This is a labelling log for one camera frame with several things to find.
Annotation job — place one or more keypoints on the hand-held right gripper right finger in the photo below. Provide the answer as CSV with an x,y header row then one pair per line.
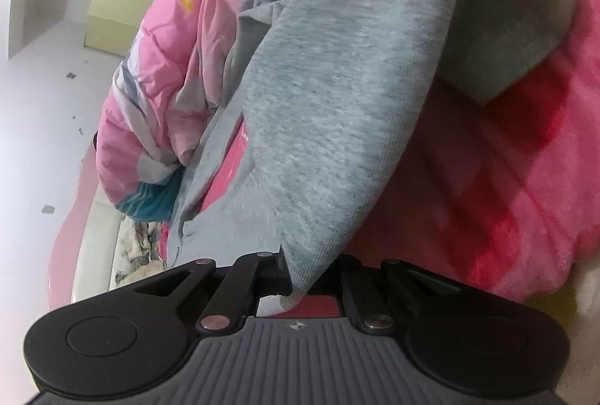
x,y
354,292

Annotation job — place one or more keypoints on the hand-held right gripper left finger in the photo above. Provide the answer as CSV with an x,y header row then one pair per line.
x,y
267,266

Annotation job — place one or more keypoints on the pink bed headboard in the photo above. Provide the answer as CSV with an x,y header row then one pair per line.
x,y
65,245

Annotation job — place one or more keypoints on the crumpled patterned cloth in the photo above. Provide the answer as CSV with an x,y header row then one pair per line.
x,y
138,245

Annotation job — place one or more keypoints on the pink floral blanket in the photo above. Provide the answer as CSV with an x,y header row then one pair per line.
x,y
492,189

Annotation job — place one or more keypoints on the grey sweatshirt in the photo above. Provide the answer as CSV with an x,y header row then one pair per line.
x,y
337,105

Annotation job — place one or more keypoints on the pink floral duvet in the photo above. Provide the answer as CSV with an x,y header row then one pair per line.
x,y
159,95

